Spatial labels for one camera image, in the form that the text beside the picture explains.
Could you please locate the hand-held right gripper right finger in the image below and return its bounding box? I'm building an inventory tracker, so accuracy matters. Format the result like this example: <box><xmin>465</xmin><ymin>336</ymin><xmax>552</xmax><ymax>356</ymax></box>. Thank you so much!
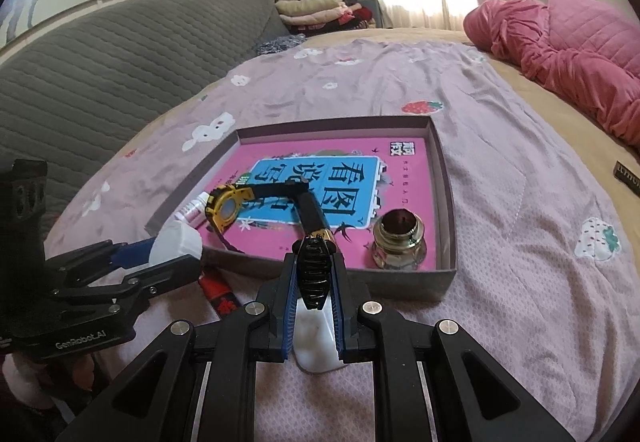
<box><xmin>330</xmin><ymin>255</ymin><xmax>576</xmax><ymax>442</ymax></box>

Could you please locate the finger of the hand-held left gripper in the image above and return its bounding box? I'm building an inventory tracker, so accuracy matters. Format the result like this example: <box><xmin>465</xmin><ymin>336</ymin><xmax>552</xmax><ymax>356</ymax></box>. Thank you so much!
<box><xmin>44</xmin><ymin>239</ymin><xmax>157</xmax><ymax>285</ymax></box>
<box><xmin>47</xmin><ymin>253</ymin><xmax>202</xmax><ymax>310</ymax></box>

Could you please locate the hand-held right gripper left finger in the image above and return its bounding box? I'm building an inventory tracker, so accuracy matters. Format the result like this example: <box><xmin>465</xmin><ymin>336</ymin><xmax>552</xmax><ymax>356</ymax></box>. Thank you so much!
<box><xmin>65</xmin><ymin>252</ymin><xmax>298</xmax><ymax>442</ymax></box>

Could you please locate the grey cardboard box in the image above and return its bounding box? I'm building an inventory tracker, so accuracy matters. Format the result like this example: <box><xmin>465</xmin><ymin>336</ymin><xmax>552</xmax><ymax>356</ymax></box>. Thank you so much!
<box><xmin>144</xmin><ymin>115</ymin><xmax>458</xmax><ymax>304</ymax></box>

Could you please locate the white pill bottle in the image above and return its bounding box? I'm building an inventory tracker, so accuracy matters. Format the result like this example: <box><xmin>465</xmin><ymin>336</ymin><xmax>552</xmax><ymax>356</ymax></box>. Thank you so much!
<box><xmin>174</xmin><ymin>191</ymin><xmax>210</xmax><ymax>228</ymax></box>

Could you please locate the black and yellow wristwatch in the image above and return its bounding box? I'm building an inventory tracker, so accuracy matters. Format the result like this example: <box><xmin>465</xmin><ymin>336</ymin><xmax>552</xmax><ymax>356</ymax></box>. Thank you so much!
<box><xmin>205</xmin><ymin>181</ymin><xmax>335</xmax><ymax>312</ymax></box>

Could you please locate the person's left forearm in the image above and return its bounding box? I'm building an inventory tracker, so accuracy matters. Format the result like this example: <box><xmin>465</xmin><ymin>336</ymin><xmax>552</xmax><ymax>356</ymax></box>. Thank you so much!
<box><xmin>0</xmin><ymin>354</ymin><xmax>57</xmax><ymax>423</ymax></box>

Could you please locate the person's left hand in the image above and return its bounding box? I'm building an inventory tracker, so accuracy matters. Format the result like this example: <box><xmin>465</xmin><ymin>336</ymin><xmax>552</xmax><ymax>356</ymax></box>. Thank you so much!
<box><xmin>60</xmin><ymin>352</ymin><xmax>99</xmax><ymax>385</ymax></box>

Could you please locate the white watch stand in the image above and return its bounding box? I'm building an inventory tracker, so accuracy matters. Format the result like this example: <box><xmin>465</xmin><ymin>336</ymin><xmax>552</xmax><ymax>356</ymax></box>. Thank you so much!
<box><xmin>292</xmin><ymin>297</ymin><xmax>343</xmax><ymax>373</ymax></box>

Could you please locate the pink book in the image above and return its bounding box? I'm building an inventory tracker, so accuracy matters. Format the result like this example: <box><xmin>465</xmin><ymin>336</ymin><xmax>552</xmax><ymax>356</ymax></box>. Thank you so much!
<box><xmin>202</xmin><ymin>136</ymin><xmax>441</xmax><ymax>270</ymax></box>

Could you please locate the purple printed bedsheet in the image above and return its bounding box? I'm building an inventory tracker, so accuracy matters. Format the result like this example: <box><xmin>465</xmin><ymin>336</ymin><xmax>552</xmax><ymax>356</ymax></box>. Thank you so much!
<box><xmin>42</xmin><ymin>38</ymin><xmax>640</xmax><ymax>442</ymax></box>

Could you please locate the grey quilted headboard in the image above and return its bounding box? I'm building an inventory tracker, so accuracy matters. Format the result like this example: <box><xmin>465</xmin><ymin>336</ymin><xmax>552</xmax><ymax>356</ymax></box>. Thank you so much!
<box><xmin>0</xmin><ymin>0</ymin><xmax>281</xmax><ymax>223</ymax></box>

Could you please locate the blue floral cloth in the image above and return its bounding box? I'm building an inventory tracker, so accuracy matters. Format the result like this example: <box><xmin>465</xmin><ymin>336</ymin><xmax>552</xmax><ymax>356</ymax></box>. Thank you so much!
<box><xmin>255</xmin><ymin>33</ymin><xmax>306</xmax><ymax>56</ymax></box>

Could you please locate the pink folded garment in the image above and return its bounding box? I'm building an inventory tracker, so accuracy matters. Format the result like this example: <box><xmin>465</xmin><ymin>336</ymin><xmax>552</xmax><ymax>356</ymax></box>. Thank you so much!
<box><xmin>282</xmin><ymin>7</ymin><xmax>351</xmax><ymax>26</ymax></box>

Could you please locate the pile of folded clothes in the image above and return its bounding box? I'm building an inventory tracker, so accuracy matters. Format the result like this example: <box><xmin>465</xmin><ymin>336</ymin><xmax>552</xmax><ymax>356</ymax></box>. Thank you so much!
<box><xmin>290</xmin><ymin>7</ymin><xmax>374</xmax><ymax>30</ymax></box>

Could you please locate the cream folded garment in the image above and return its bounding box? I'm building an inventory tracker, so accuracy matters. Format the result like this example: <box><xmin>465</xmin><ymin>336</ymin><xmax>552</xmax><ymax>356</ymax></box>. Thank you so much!
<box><xmin>276</xmin><ymin>0</ymin><xmax>346</xmax><ymax>16</ymax></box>

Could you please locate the pink quilt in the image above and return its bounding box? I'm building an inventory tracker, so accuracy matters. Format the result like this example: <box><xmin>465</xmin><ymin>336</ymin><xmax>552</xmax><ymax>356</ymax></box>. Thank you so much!
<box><xmin>462</xmin><ymin>0</ymin><xmax>640</xmax><ymax>148</ymax></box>

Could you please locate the red lanyard strap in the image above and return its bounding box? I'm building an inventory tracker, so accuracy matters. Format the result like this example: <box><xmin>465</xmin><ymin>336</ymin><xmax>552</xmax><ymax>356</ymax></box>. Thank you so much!
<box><xmin>197</xmin><ymin>272</ymin><xmax>243</xmax><ymax>320</ymax></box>

